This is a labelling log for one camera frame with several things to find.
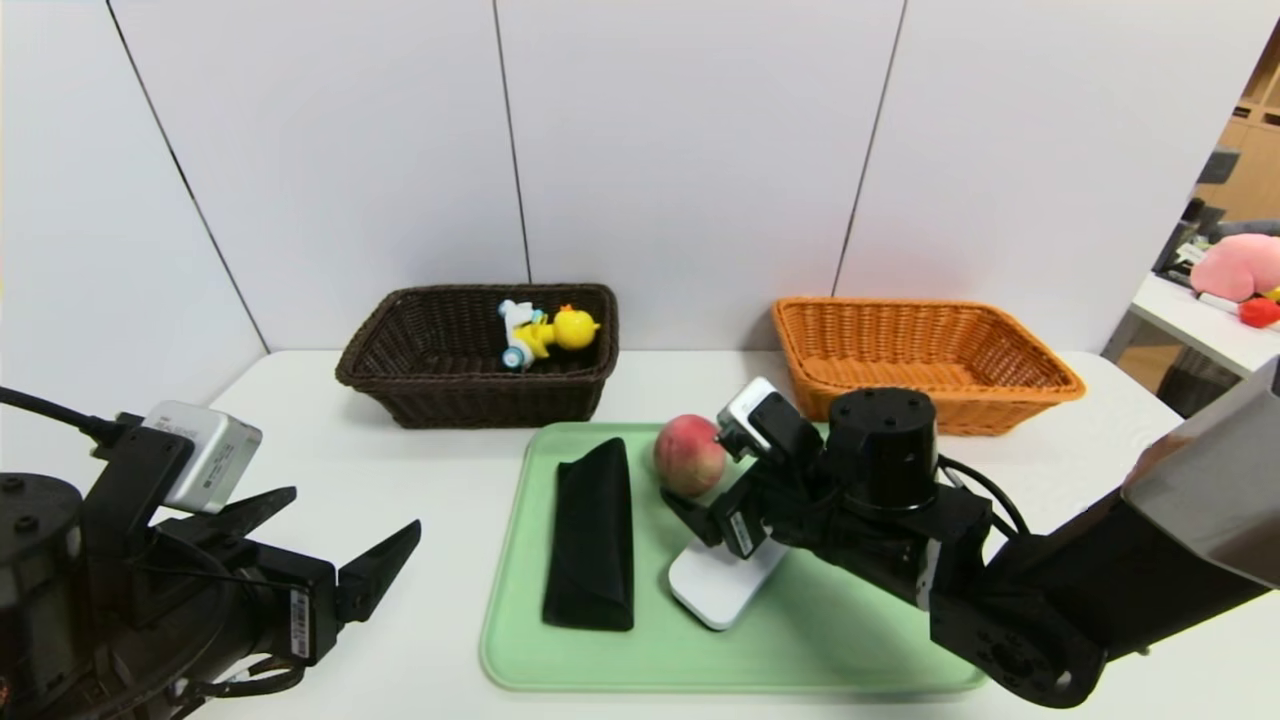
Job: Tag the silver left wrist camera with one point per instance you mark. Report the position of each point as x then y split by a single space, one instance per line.
210 460

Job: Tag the white rounded power bank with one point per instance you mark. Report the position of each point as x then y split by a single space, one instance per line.
720 590

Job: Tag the red yellow peach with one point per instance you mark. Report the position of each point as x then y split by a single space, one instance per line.
685 455

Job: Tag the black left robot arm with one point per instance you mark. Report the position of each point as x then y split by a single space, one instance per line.
40 590

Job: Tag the dark brown wicker basket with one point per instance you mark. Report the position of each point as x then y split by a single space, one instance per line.
440 390

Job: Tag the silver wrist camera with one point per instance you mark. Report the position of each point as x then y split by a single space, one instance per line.
210 460
760 410

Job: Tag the wooden shelf unit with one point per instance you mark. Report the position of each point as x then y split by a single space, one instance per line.
1250 170

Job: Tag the black glasses case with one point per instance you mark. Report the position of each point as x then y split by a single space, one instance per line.
590 540

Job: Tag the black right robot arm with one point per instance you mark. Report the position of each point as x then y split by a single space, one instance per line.
1050 600

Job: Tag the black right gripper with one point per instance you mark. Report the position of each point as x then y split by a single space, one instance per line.
741 527

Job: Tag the yellow duck toy car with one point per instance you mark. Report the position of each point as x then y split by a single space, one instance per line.
572 328

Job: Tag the orange wicker basket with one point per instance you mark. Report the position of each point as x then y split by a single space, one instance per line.
1000 390

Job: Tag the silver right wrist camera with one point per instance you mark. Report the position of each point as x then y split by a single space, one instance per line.
760 410

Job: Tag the light green plastic tray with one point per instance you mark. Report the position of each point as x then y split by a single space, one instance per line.
850 640

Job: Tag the pink plush toy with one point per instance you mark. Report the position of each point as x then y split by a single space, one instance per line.
1235 268

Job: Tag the white side table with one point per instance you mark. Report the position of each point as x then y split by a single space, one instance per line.
1190 335

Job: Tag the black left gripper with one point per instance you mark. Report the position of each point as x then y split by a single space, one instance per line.
302 610

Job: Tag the small red toy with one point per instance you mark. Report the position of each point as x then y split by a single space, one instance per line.
1256 312

